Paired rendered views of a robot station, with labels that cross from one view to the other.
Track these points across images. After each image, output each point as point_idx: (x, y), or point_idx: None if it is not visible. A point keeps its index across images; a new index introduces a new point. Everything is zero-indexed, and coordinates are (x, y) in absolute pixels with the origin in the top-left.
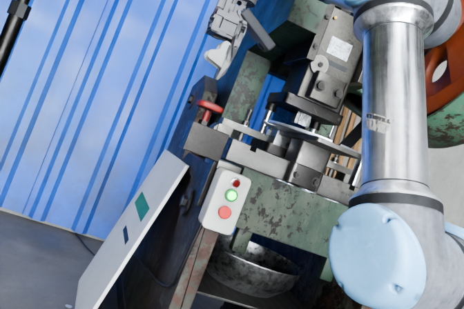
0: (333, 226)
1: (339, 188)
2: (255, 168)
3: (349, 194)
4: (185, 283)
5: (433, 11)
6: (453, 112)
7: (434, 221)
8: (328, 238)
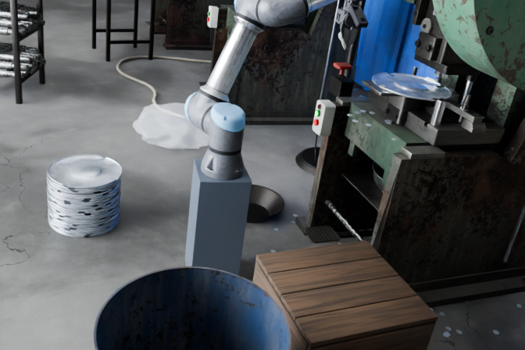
0: (386, 147)
1: (418, 124)
2: (378, 106)
3: (424, 130)
4: (319, 162)
5: (243, 15)
6: (461, 54)
7: (198, 96)
8: (383, 155)
